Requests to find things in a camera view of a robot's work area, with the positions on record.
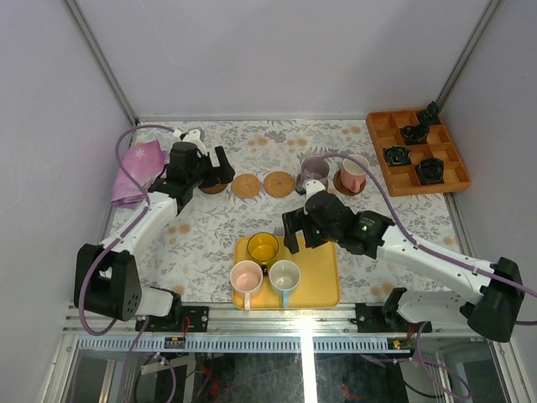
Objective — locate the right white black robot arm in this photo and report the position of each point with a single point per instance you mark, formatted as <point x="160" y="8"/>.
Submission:
<point x="486" y="296"/>

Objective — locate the blue handled white mug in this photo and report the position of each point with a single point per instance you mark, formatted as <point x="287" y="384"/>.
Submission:
<point x="284" y="277"/>

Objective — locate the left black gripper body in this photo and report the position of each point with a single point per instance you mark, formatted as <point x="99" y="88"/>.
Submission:
<point x="214" y="169"/>

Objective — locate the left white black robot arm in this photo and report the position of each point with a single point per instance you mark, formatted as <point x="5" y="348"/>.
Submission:
<point x="107" y="279"/>

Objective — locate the black wrapped item bottom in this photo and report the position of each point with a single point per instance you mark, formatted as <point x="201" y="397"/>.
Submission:
<point x="430" y="171"/>

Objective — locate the aluminium front rail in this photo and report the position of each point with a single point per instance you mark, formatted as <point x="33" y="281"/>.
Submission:
<point x="226" y="319"/>

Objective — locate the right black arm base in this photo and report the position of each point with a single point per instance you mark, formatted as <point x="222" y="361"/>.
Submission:
<point x="373" y="317"/>

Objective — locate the black wrapped item top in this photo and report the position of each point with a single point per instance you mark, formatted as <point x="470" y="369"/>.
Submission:
<point x="429" y="116"/>

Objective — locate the purple mug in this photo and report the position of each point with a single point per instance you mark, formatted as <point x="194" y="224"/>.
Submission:
<point x="313" y="168"/>

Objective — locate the woven rattan coaster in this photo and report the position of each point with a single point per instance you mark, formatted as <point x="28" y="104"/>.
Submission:
<point x="279" y="184"/>
<point x="246" y="186"/>

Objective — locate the yellow plastic tray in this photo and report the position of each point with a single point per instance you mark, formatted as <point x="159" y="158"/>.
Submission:
<point x="319" y="286"/>

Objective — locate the dark wooden coaster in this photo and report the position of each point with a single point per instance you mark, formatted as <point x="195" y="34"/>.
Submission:
<point x="213" y="190"/>

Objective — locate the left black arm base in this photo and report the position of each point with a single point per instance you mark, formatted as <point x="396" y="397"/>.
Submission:
<point x="163" y="311"/>

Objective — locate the pink purple folded cloth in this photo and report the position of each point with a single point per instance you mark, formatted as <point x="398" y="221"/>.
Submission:
<point x="144" y="163"/>

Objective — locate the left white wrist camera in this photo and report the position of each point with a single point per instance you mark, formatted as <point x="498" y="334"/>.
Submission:
<point x="194" y="136"/>

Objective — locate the yellow glass cup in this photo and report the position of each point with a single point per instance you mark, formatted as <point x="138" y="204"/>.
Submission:
<point x="263" y="248"/>

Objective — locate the black green wrapped item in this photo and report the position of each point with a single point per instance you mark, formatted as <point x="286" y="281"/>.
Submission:
<point x="397" y="156"/>

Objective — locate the orange compartment tray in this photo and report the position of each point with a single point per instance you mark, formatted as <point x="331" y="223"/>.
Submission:
<point x="403" y="180"/>

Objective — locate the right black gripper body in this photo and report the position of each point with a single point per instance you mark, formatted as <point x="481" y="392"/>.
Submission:
<point x="316" y="235"/>

